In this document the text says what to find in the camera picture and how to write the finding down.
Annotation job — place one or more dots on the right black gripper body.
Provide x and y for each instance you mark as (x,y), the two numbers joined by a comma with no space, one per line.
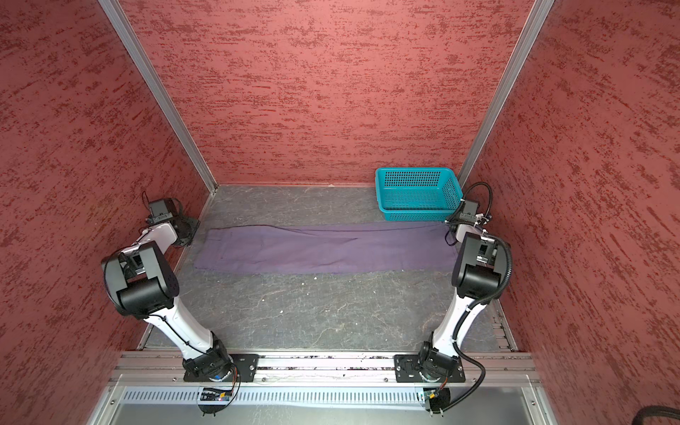
(456,218)

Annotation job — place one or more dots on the purple trousers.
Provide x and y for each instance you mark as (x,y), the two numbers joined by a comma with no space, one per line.
(329,249)

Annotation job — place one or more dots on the black mounting plate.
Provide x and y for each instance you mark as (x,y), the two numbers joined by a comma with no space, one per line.
(411,367)
(239,367)

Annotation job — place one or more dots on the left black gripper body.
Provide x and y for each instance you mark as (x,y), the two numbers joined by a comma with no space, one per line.
(190,225)

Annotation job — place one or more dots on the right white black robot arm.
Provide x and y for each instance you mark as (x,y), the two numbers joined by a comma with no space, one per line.
(481,274)

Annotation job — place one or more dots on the teal plastic basket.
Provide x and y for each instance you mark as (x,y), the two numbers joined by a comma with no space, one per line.
(417,194)

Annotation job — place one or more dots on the white slotted cable duct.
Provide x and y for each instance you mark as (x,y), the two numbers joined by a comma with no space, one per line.
(343,397)

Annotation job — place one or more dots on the right aluminium corner post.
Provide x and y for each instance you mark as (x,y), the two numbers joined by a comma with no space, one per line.
(524,44)

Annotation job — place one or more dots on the left small circuit board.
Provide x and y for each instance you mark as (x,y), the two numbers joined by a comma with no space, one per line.
(216,395)

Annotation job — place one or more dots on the aluminium corner post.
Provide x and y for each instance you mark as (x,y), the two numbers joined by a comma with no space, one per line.
(524,44)
(122,27)

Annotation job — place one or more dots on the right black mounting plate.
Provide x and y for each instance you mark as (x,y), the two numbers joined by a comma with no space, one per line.
(411,367)

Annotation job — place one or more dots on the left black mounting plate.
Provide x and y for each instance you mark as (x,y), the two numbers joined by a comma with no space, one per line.
(239,367)

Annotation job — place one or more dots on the left aluminium corner post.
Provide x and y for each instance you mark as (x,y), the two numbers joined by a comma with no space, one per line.
(122,27)

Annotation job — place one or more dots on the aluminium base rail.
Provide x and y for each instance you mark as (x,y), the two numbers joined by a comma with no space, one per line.
(287,368)

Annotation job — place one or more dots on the right small circuit board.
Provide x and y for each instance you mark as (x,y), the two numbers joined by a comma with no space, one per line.
(436,400)

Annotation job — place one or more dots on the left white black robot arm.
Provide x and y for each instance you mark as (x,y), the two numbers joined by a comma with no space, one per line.
(141,283)

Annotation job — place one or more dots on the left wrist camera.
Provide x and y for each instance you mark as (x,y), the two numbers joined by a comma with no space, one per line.
(162,210)

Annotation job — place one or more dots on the small circuit board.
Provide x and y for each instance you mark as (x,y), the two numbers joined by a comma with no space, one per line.
(436,400)
(216,395)

